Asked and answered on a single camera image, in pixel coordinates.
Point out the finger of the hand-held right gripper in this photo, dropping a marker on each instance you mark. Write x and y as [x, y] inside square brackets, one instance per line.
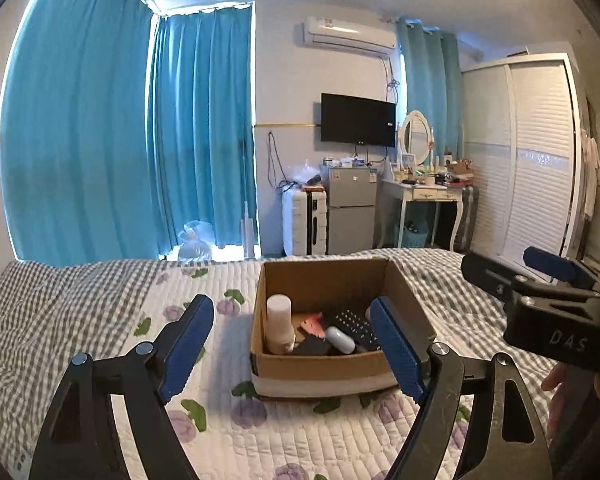
[490, 275]
[550, 262]

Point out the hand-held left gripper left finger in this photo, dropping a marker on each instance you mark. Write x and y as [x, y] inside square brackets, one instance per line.
[185, 350]

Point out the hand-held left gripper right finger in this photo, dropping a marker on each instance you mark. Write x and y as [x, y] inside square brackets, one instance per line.
[395, 350]

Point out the black remote control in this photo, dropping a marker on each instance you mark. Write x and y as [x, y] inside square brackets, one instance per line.
[352, 324]

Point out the small white capsule bottle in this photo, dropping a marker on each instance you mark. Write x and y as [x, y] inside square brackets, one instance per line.
[341, 340]

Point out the brown cardboard box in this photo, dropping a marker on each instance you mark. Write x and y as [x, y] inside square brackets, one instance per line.
[320, 369]

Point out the dark grey power bank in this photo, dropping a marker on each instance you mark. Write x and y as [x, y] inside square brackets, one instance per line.
[312, 346]

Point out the pink packet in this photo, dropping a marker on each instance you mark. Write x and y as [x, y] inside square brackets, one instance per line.
[312, 325]

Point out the white cylindrical bottle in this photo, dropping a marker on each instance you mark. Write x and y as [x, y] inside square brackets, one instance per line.
[278, 320]

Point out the person's right hand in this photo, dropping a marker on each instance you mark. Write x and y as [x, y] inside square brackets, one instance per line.
[556, 390]

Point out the dark grey suitcase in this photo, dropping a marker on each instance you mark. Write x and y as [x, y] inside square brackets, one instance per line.
[467, 220]

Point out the teal storage basket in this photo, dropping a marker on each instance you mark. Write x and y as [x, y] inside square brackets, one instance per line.
[415, 235]

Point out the hanging light clothes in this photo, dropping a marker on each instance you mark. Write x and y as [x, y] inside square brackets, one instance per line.
[589, 170]

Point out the white slatted wardrobe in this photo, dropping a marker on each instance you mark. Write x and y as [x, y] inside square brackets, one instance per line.
[530, 160]

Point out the white dressing table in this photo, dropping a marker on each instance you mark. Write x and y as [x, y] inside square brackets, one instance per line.
[420, 194]

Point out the white plastic bag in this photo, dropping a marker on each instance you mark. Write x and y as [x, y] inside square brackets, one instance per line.
[196, 242]

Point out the small brown box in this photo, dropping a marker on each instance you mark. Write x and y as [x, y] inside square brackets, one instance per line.
[463, 166]

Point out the white floral quilt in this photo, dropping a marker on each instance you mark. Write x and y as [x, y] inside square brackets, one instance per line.
[280, 430]

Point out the silver small fridge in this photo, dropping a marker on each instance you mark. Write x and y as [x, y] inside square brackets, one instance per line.
[352, 210]

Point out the white suitcase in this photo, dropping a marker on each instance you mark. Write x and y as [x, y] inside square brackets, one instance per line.
[305, 222]

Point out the white oval mirror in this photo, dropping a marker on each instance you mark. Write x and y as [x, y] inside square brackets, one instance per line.
[415, 135]

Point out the clear plastic bag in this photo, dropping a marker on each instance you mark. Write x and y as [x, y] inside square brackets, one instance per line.
[305, 175]

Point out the teal curtain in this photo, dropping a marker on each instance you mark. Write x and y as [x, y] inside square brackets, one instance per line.
[430, 75]

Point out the narrow blue curtain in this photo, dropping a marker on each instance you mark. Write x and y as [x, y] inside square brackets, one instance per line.
[205, 125]

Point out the wide blue curtain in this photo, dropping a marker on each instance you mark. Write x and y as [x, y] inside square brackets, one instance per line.
[80, 135]

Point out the white air conditioner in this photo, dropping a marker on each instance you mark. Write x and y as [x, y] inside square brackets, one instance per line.
[347, 35]

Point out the black wall television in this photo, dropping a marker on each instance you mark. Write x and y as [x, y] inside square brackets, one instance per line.
[357, 120]

